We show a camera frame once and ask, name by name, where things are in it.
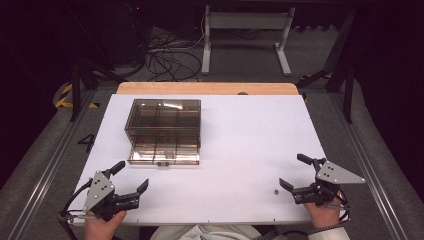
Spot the aluminium floor rail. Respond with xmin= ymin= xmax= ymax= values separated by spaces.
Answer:
xmin=328 ymin=92 xmax=410 ymax=240
xmin=5 ymin=89 xmax=98 ymax=240

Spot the transparent brown drawer box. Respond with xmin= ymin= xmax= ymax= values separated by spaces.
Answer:
xmin=123 ymin=98 xmax=202 ymax=167

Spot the yellow black hazard tape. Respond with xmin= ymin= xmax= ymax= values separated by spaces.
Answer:
xmin=54 ymin=82 xmax=101 ymax=110

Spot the white metal stand frame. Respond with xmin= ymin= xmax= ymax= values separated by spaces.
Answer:
xmin=200 ymin=4 xmax=297 ymax=77

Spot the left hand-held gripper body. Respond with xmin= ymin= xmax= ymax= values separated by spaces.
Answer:
xmin=82 ymin=170 xmax=141 ymax=222

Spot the coiled grey gripper cable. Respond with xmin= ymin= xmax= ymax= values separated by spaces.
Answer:
xmin=307 ymin=223 xmax=348 ymax=235

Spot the person's left hand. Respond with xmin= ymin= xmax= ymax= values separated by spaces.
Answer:
xmin=84 ymin=210 xmax=128 ymax=240

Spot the bundle of floor cables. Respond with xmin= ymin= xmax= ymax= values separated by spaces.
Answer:
xmin=143 ymin=28 xmax=203 ymax=83

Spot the person's right hand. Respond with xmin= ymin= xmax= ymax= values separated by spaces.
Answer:
xmin=303 ymin=195 xmax=343 ymax=230

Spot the black metal stand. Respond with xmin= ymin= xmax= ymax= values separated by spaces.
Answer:
xmin=295 ymin=56 xmax=355 ymax=125
xmin=67 ymin=58 xmax=129 ymax=123

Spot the person's light grey clothing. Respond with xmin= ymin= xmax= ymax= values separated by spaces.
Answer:
xmin=149 ymin=223 xmax=268 ymax=240

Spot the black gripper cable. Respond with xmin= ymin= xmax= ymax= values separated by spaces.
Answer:
xmin=58 ymin=177 xmax=94 ymax=234

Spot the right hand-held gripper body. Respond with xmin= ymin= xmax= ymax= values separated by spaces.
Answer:
xmin=292 ymin=160 xmax=367 ymax=207

